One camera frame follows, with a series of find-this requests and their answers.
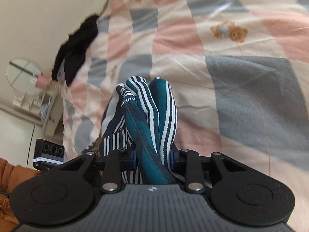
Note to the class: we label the pink tissue bucket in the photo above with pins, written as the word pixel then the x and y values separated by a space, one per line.
pixel 42 82

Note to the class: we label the cream dressing table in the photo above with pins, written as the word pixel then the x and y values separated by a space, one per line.
pixel 29 106

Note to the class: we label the orange jacket sleeve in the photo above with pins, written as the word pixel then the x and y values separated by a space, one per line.
pixel 11 176

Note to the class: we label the navy teal striped sweater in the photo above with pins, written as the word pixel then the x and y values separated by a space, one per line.
pixel 141 116

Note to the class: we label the floral patterned cloth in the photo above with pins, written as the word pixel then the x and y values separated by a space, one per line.
pixel 44 109

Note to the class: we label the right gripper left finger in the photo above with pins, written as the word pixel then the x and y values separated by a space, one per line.
pixel 116 162

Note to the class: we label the black garment on bed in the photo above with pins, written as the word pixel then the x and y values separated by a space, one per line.
pixel 72 54

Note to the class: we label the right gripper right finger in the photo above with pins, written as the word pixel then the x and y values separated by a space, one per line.
pixel 186 166

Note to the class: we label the pink grey checkered bedspread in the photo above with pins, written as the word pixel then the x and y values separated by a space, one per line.
pixel 238 70

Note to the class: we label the oval vanity mirror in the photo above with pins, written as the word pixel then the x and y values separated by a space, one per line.
pixel 22 75

